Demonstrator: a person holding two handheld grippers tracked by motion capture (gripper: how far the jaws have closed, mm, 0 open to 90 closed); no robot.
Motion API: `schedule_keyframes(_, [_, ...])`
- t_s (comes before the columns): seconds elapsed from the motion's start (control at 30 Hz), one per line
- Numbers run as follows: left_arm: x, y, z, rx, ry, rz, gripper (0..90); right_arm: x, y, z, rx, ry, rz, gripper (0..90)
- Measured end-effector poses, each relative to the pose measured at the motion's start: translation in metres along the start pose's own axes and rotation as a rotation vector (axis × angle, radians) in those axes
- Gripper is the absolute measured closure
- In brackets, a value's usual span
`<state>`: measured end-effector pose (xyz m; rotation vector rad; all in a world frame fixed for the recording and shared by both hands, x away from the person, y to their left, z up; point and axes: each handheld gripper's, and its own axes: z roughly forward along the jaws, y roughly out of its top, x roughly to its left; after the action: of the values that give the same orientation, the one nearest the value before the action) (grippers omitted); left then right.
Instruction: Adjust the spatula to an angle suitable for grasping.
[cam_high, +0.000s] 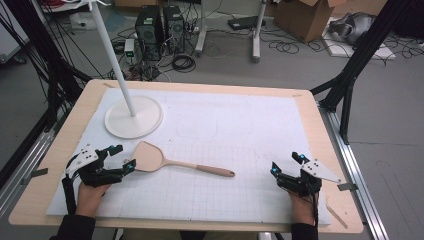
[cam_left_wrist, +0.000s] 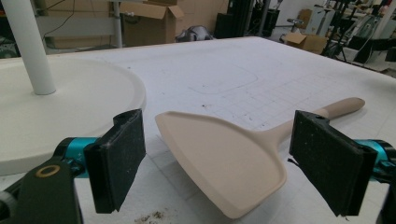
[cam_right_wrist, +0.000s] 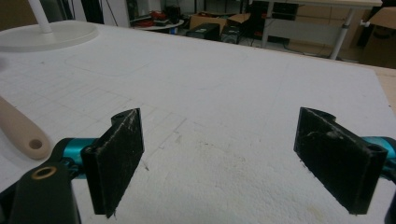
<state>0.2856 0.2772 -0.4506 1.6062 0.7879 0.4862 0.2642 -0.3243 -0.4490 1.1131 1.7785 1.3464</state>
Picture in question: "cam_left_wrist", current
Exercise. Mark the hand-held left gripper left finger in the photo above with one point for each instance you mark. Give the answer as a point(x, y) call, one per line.
point(120, 161)

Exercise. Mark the beige wooden spatula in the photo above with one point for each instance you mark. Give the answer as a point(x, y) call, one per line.
point(230, 161)

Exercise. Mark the white round lamp base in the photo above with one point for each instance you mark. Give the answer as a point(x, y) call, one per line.
point(71, 112)

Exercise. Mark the open brown cardboard box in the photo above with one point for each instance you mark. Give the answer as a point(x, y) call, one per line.
point(149, 23)

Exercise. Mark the black cabinet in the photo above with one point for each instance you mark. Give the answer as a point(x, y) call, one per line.
point(236, 18)

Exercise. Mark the grey backpack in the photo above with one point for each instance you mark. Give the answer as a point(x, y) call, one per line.
point(194, 33)

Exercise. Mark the white lamp pole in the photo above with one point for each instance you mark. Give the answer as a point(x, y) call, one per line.
point(31, 46)

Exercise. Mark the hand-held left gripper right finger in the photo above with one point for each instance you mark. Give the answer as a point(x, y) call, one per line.
point(330, 165)

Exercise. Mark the small brown cardboard box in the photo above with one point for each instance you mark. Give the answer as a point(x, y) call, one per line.
point(306, 42)

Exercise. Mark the white table leg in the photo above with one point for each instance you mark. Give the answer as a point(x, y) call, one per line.
point(117, 23)

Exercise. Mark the black stand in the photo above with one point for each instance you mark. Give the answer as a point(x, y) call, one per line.
point(334, 28)

